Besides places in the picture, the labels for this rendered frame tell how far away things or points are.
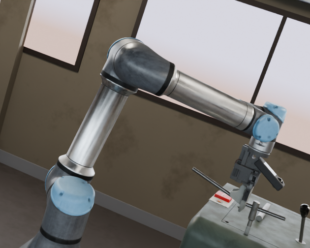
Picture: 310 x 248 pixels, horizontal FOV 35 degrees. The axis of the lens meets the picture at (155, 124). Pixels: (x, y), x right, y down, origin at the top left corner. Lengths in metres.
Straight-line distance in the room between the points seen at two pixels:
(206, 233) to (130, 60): 0.65
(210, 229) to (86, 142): 0.50
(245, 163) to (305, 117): 2.70
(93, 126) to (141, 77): 0.23
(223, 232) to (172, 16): 2.97
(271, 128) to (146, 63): 0.39
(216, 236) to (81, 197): 0.51
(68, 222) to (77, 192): 0.08
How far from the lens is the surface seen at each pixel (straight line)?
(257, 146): 1.57
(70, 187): 1.34
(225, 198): 1.90
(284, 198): 4.42
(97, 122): 1.40
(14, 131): 4.99
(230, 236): 1.63
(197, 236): 1.63
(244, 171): 1.59
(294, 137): 4.29
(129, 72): 1.27
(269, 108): 1.55
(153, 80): 1.25
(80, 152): 1.42
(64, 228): 1.33
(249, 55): 4.25
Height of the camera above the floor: 1.82
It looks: 12 degrees down
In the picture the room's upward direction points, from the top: 19 degrees clockwise
